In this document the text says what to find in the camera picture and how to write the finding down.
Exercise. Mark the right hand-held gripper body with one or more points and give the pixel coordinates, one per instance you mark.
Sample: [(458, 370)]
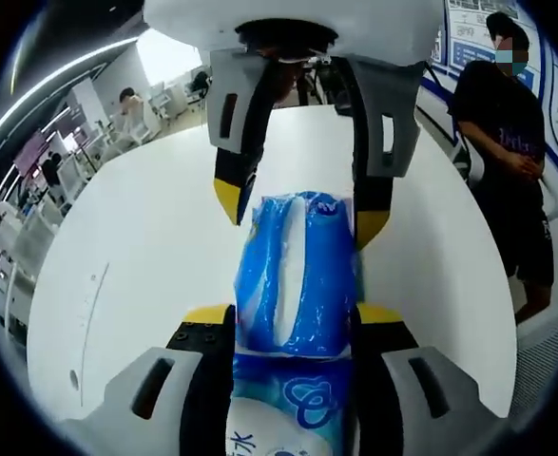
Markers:
[(283, 19)]

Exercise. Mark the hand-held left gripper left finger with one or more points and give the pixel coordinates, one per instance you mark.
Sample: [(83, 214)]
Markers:
[(183, 408)]

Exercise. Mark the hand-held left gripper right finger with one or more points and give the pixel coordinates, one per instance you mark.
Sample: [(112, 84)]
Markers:
[(392, 408)]

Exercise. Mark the blue soft tissue pack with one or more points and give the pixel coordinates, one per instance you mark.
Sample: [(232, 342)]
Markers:
[(321, 285)]

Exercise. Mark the long ceiling light strip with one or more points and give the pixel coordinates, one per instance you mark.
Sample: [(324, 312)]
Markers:
[(45, 81)]

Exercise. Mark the purple wall screen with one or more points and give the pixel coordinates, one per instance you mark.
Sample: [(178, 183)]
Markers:
[(33, 152)]

